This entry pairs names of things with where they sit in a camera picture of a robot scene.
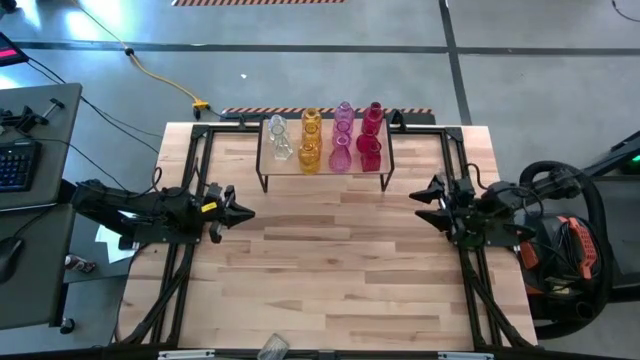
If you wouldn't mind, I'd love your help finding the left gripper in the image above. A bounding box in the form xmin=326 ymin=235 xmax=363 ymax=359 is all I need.
xmin=197 ymin=182 xmax=256 ymax=231

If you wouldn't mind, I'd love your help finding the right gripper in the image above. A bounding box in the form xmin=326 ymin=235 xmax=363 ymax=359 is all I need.
xmin=408 ymin=174 xmax=482 ymax=245

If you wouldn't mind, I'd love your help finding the squat red glass vase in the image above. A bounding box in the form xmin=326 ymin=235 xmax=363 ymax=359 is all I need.
xmin=359 ymin=149 xmax=383 ymax=173

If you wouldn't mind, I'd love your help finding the small clear glass vase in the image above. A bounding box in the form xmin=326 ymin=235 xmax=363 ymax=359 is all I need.
xmin=271 ymin=132 xmax=295 ymax=162

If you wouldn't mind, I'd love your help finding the round red glass vase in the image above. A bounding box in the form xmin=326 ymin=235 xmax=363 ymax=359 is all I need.
xmin=355 ymin=127 xmax=383 ymax=155

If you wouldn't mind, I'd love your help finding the wide yellow glass vase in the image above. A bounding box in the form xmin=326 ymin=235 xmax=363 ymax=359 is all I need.
xmin=297 ymin=141 xmax=322 ymax=176

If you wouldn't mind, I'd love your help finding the clear bulbous glass vase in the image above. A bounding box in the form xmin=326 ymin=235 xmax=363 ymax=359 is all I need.
xmin=267 ymin=113 xmax=290 ymax=141

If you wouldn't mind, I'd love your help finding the pink ribbed flared vase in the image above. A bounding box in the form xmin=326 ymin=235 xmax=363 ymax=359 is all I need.
xmin=328 ymin=134 xmax=353 ymax=174

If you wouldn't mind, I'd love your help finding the tall red glass vase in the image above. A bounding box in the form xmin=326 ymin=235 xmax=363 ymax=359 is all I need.
xmin=361 ymin=101 xmax=385 ymax=130

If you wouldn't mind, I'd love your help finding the tall pink glass vase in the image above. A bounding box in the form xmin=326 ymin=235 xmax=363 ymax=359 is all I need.
xmin=333 ymin=101 xmax=355 ymax=126

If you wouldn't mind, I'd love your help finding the clear ribbed glass bottle vase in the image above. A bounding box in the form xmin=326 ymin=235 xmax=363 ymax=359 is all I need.
xmin=256 ymin=333 xmax=291 ymax=360

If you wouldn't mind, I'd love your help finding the white paper sheet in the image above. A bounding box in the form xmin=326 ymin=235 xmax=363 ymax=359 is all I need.
xmin=93 ymin=193 xmax=151 ymax=265

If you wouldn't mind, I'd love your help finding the black and orange machine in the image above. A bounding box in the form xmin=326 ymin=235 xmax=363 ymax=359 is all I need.
xmin=517 ymin=209 xmax=601 ymax=321

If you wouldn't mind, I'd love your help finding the small dark bottle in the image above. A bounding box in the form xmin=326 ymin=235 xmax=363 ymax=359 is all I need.
xmin=63 ymin=253 xmax=97 ymax=275

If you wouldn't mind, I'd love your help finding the black stand with green light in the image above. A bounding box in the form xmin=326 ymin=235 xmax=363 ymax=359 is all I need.
xmin=582 ymin=128 xmax=640 ymax=177

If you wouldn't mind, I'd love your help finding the grey desk with keyboard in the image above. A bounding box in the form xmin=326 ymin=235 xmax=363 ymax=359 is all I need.
xmin=0 ymin=82 xmax=84 ymax=212

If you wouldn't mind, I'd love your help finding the grey desk with mouse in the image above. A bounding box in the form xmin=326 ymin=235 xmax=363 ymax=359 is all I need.
xmin=0 ymin=202 xmax=77 ymax=331

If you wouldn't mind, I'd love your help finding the backlit black keyboard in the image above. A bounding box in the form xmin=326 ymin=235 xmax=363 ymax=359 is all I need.
xmin=0 ymin=141 xmax=44 ymax=194

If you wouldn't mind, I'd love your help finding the black computer mouse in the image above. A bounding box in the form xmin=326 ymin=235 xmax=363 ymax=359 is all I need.
xmin=0 ymin=236 xmax=25 ymax=285

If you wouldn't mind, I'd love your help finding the black desk clamp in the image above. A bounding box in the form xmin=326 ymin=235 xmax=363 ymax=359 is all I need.
xmin=0 ymin=97 xmax=66 ymax=135

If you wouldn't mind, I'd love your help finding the black device with red screen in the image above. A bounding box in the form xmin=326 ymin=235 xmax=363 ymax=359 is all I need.
xmin=0 ymin=31 xmax=30 ymax=68

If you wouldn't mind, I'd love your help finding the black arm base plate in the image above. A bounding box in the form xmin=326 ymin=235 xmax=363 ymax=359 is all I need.
xmin=448 ymin=219 xmax=522 ymax=250
xmin=132 ymin=207 xmax=207 ymax=246

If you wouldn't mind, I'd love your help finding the black aluminium table frame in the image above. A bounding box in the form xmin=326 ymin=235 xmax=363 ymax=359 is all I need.
xmin=112 ymin=121 xmax=539 ymax=360

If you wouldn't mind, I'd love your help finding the wooden shelf with black frame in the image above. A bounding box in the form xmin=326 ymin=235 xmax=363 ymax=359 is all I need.
xmin=255 ymin=115 xmax=396 ymax=194

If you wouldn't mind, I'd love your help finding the hazard striped cable cover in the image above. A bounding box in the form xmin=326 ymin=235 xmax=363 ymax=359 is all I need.
xmin=221 ymin=106 xmax=436 ymax=126

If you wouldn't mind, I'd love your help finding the yellow extension cable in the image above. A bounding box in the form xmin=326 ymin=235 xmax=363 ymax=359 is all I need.
xmin=69 ymin=0 xmax=211 ymax=112

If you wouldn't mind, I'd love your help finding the silver table edge bracket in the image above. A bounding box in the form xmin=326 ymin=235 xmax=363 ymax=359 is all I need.
xmin=157 ymin=349 xmax=217 ymax=360
xmin=437 ymin=351 xmax=495 ymax=360

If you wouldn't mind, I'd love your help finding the black corrugated hose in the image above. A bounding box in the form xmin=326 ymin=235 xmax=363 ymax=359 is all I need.
xmin=518 ymin=159 xmax=615 ymax=341

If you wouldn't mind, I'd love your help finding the black floor cable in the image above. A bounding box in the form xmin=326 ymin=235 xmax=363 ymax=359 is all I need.
xmin=610 ymin=0 xmax=640 ymax=24

